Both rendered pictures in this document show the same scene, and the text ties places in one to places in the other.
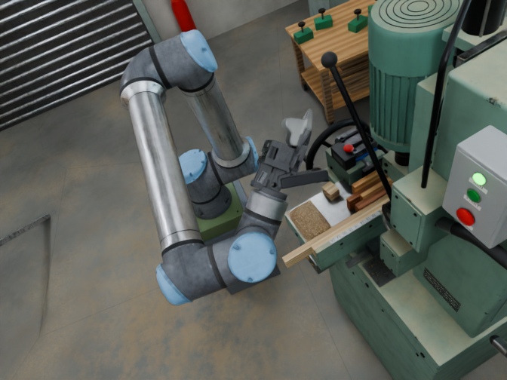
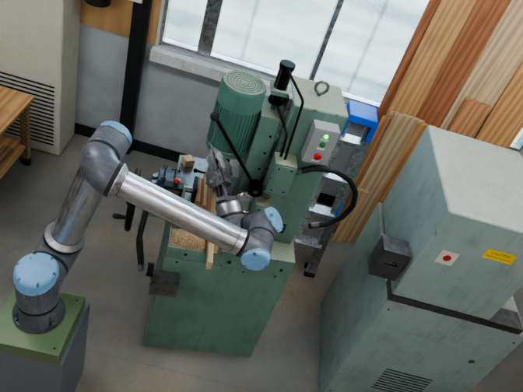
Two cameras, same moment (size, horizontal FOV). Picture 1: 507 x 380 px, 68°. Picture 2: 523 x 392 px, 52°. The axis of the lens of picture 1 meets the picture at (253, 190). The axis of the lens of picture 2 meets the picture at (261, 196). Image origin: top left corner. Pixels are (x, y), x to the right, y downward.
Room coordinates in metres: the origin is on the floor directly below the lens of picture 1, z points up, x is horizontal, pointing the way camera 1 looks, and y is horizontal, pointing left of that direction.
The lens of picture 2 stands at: (0.58, 1.38, 2.49)
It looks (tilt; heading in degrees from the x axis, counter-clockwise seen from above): 40 degrees down; 263
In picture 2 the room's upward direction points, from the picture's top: 20 degrees clockwise
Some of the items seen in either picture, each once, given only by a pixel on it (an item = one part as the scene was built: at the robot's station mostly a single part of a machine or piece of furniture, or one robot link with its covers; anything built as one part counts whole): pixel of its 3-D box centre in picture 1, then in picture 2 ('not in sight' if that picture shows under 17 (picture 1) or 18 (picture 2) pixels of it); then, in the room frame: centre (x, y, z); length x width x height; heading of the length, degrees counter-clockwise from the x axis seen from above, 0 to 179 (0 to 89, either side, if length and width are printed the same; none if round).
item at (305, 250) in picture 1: (370, 211); (212, 212); (0.57, -0.29, 0.92); 0.60 x 0.02 x 0.04; 99
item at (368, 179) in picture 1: (375, 180); (197, 195); (0.65, -0.36, 0.94); 0.16 x 0.02 x 0.08; 99
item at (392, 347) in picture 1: (416, 293); (212, 277); (0.47, -0.43, 0.35); 0.58 x 0.45 x 0.71; 9
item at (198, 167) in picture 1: (198, 174); (37, 281); (1.11, 0.19, 0.81); 0.17 x 0.15 x 0.18; 88
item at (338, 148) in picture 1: (351, 145); (170, 180); (0.77, -0.35, 0.99); 0.13 x 0.11 x 0.06; 99
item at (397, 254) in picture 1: (403, 248); (259, 210); (0.38, -0.28, 1.02); 0.09 x 0.07 x 0.12; 99
